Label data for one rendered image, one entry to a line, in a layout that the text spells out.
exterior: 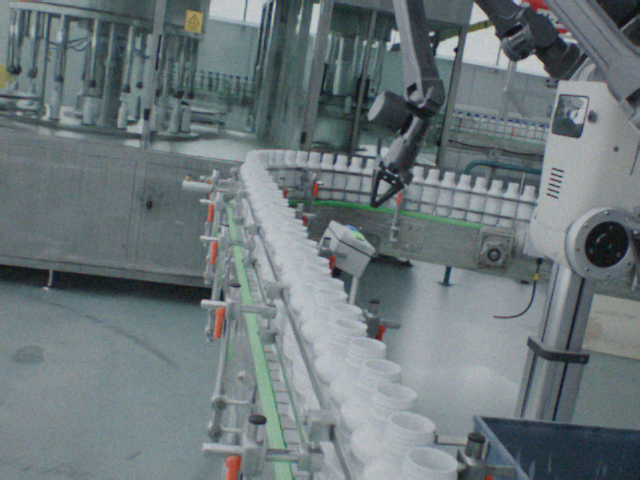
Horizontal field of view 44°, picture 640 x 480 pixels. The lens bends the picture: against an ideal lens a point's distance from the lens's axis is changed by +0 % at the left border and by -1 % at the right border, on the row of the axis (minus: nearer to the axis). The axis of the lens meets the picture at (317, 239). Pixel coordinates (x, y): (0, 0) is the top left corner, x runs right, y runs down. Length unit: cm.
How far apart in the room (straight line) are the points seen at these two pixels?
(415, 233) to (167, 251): 206
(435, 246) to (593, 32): 198
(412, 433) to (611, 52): 68
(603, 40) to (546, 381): 87
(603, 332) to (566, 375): 375
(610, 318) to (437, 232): 267
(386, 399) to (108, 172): 408
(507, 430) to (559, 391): 52
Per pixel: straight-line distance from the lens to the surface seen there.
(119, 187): 468
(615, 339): 557
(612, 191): 168
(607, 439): 138
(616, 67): 113
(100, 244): 475
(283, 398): 106
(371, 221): 302
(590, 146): 165
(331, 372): 83
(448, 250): 304
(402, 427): 64
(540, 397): 180
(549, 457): 135
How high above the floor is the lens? 140
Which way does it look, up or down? 11 degrees down
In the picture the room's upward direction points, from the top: 9 degrees clockwise
